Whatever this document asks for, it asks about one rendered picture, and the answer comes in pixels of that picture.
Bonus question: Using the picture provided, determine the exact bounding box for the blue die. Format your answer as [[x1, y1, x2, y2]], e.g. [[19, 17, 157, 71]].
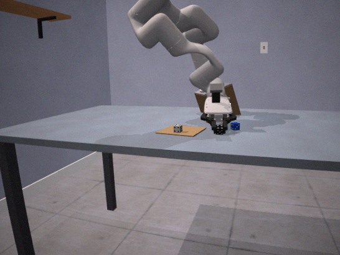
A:
[[230, 122, 240, 131]]

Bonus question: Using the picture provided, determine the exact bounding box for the white die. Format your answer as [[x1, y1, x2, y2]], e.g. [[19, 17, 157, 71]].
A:
[[173, 124, 182, 133]]

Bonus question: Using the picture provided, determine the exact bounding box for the black die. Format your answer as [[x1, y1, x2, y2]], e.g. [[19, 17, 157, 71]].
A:
[[216, 125, 224, 134]]

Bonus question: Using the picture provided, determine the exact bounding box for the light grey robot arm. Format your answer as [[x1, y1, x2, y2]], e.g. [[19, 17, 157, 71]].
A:
[[128, 0, 230, 103]]

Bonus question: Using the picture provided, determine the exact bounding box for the tan flat mat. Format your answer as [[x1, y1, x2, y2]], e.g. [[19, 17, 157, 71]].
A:
[[156, 125, 206, 137]]

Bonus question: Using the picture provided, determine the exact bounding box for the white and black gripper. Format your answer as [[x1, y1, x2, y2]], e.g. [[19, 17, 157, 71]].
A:
[[201, 94, 237, 134]]

